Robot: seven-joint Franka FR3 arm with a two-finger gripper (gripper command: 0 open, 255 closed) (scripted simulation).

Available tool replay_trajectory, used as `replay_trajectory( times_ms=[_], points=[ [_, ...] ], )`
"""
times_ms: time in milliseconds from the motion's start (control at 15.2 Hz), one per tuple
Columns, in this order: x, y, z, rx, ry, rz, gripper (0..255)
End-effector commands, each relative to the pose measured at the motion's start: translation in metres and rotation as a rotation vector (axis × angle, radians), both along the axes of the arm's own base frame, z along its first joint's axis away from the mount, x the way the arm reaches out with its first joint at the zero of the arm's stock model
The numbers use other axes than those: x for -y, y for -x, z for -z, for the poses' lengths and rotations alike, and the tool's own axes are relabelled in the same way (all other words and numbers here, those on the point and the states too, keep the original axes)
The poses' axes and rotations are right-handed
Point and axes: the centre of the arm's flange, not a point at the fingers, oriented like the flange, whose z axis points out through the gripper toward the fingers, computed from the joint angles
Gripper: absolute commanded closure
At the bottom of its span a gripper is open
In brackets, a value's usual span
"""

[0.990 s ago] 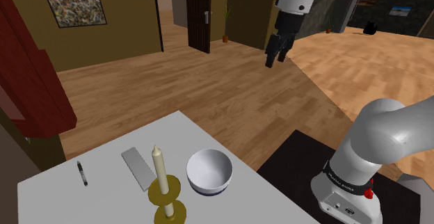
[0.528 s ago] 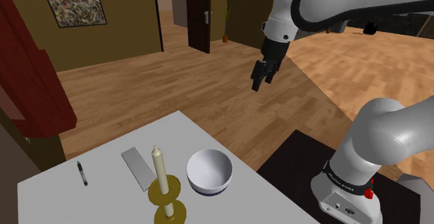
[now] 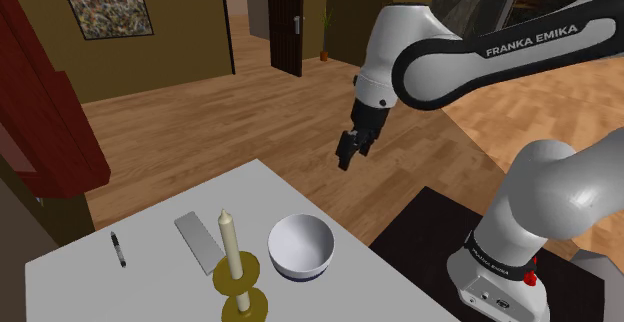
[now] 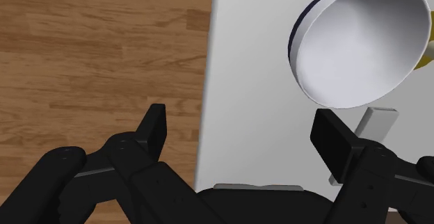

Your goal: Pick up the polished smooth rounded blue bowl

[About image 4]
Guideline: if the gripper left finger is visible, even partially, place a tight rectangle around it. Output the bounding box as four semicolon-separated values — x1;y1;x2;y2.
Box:
0;103;225;224

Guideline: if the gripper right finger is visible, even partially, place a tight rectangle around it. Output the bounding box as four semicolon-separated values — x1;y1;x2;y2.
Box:
310;109;434;224

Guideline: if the grey rectangular block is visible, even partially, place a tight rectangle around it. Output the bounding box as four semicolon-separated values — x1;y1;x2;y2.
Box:
328;106;400;186

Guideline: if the white bowl with dark stripe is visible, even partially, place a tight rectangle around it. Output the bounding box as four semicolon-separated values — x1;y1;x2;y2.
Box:
287;0;433;109

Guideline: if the yellow object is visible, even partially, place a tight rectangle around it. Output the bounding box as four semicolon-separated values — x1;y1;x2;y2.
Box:
413;10;434;71

